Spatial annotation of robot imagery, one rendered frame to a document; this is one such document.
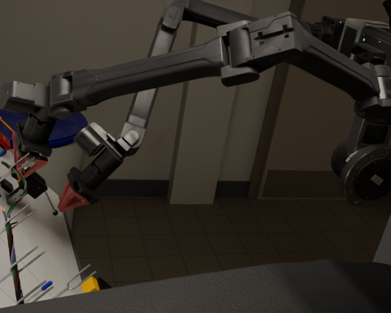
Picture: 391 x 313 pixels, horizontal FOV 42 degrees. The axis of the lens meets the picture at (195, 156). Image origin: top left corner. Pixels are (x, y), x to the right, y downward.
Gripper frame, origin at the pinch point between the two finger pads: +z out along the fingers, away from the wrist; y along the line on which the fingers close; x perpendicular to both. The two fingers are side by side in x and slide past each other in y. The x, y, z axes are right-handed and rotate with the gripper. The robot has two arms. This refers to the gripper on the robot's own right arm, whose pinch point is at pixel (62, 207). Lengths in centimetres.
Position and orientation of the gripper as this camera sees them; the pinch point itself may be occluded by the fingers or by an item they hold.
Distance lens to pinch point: 133.3
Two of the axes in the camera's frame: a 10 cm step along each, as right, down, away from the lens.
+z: -7.1, 7.0, 1.1
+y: 4.1, 5.2, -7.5
